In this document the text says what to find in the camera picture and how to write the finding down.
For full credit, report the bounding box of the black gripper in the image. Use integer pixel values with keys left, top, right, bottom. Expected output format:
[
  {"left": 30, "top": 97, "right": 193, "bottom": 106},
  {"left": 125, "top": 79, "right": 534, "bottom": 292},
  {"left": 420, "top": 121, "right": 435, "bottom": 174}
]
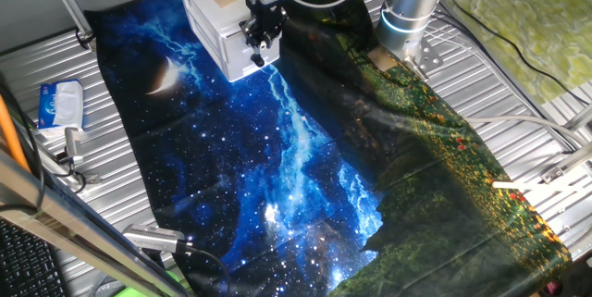
[{"left": 240, "top": 1, "right": 289, "bottom": 54}]

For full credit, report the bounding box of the grey hose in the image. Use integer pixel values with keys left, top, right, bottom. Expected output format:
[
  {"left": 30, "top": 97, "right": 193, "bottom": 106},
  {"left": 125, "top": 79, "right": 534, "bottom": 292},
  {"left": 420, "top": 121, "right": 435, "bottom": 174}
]
[{"left": 456, "top": 114, "right": 589, "bottom": 149}]

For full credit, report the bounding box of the silver depth camera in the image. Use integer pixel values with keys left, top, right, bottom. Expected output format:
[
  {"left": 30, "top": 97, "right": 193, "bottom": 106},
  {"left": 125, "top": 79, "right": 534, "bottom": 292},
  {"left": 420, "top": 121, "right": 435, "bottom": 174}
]
[
  {"left": 63, "top": 126, "right": 85, "bottom": 167},
  {"left": 121, "top": 223, "right": 187, "bottom": 255}
]

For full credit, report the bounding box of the aluminium frame bar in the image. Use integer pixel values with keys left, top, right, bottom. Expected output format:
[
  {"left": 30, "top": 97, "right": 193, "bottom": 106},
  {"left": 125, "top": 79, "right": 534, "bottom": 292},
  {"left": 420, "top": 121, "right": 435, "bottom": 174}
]
[{"left": 0, "top": 147, "right": 191, "bottom": 297}]

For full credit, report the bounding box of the black keyboard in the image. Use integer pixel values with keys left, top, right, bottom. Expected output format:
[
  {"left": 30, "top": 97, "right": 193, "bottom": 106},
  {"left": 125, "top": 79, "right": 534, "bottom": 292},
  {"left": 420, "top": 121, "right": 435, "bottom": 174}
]
[{"left": 0, "top": 217, "right": 69, "bottom": 297}]

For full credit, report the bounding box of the black camera cable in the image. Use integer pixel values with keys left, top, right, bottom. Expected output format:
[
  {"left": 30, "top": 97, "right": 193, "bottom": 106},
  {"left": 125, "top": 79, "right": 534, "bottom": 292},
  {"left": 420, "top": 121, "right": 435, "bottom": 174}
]
[{"left": 54, "top": 148, "right": 89, "bottom": 195}]

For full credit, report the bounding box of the metal camera stand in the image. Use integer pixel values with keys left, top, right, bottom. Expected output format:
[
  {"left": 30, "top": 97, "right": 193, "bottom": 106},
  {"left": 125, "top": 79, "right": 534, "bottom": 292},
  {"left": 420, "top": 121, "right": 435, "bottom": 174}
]
[{"left": 32, "top": 137, "right": 102, "bottom": 186}]

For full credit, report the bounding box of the white drawer with knob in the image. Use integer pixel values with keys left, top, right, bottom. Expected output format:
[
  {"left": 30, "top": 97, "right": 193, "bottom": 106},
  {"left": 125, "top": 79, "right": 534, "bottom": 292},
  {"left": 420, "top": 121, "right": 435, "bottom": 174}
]
[{"left": 221, "top": 17, "right": 283, "bottom": 83}]

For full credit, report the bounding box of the brown cardboard piece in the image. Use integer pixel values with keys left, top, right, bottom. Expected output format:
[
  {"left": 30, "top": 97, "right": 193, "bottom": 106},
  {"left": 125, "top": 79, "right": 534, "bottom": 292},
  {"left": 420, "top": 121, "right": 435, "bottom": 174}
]
[{"left": 368, "top": 46, "right": 402, "bottom": 74}]

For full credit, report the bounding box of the blue white tissue pack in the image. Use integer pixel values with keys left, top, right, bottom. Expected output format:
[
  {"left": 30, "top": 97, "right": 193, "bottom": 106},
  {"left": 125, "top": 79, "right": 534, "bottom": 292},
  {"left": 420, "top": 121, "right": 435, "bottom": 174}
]
[{"left": 37, "top": 79, "right": 86, "bottom": 132}]

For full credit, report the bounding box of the green patterned mat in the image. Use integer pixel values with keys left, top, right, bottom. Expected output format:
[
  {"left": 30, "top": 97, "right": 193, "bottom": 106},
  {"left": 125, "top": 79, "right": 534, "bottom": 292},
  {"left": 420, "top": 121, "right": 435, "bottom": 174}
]
[{"left": 437, "top": 0, "right": 592, "bottom": 106}]

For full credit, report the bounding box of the white drawer cabinet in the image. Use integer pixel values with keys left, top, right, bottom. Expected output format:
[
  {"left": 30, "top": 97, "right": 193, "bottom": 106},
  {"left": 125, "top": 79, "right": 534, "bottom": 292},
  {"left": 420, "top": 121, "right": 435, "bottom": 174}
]
[{"left": 175, "top": 0, "right": 284, "bottom": 83}]

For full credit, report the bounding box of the green plastic part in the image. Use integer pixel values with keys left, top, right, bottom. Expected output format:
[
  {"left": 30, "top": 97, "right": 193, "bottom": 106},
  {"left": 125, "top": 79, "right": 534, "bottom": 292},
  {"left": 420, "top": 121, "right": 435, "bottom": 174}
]
[{"left": 113, "top": 268, "right": 189, "bottom": 297}]

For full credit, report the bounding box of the aluminium bracket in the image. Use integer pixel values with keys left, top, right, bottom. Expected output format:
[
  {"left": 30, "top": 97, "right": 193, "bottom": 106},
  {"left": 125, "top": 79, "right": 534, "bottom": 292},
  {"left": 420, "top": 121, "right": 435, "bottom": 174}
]
[{"left": 539, "top": 102, "right": 592, "bottom": 186}]

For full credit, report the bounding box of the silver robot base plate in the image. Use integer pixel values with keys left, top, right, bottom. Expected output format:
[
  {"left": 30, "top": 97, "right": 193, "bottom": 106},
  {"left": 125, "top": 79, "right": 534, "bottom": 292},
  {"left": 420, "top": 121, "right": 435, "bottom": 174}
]
[{"left": 401, "top": 37, "right": 444, "bottom": 81}]

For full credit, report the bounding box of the galaxy and forest printed cloth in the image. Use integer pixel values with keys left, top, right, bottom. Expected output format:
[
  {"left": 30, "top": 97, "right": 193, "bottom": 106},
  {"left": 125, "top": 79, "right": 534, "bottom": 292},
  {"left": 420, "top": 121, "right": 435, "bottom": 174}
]
[{"left": 84, "top": 0, "right": 574, "bottom": 297}]

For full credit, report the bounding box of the orange pole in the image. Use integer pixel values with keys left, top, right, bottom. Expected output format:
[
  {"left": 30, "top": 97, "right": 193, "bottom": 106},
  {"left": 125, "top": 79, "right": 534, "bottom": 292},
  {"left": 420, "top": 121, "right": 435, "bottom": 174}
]
[{"left": 0, "top": 94, "right": 31, "bottom": 174}]

